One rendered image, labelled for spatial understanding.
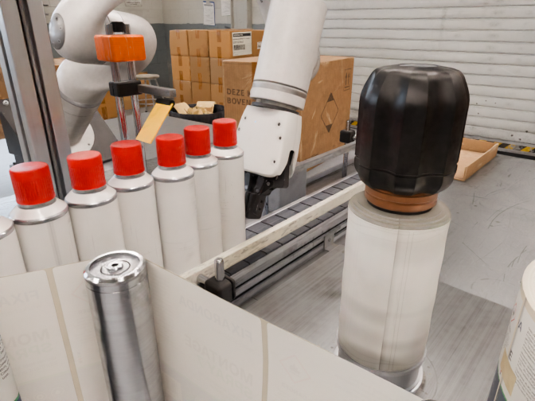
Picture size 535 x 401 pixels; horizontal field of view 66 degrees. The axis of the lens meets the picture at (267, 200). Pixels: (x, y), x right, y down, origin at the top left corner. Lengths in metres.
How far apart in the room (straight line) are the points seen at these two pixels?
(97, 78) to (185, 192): 0.65
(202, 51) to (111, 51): 3.89
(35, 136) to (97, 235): 0.17
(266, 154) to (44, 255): 0.32
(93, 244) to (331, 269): 0.33
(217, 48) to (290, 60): 3.67
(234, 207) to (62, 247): 0.25
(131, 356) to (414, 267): 0.22
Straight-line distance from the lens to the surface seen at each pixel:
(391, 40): 4.94
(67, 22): 0.99
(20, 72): 0.57
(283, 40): 0.62
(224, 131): 0.57
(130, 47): 0.55
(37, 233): 0.44
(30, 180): 0.43
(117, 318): 0.28
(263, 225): 0.73
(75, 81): 1.11
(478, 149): 1.47
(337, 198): 0.77
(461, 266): 0.78
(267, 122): 0.62
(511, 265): 0.82
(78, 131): 1.23
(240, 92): 1.10
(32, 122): 0.57
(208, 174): 0.54
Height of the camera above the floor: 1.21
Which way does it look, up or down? 23 degrees down
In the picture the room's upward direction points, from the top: straight up
